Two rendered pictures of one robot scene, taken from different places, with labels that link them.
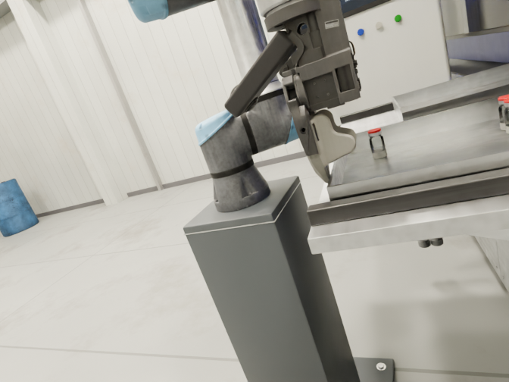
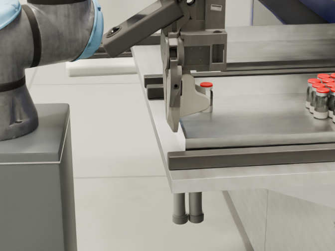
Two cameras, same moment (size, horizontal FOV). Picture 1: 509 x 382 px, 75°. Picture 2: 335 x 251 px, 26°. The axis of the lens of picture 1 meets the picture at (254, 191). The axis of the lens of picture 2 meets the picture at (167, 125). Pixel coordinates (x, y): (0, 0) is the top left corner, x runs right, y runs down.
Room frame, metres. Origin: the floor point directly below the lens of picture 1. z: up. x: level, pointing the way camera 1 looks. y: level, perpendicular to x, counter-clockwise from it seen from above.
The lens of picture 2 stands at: (-0.40, 0.39, 1.30)
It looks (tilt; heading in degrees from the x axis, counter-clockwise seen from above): 22 degrees down; 330
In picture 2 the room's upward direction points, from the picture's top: straight up
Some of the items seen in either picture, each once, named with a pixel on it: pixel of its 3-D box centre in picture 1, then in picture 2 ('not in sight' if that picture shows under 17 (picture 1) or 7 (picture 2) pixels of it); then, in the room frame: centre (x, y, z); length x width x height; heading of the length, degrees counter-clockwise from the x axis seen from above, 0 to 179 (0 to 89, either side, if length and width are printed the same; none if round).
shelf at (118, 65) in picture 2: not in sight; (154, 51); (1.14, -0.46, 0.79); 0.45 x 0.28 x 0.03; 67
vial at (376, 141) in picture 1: (377, 144); (206, 98); (0.52, -0.21, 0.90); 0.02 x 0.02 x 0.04
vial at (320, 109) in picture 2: not in sight; (321, 103); (0.40, -0.35, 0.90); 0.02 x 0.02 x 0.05
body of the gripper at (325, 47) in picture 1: (313, 61); (191, 26); (0.42, -0.12, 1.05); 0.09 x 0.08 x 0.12; 67
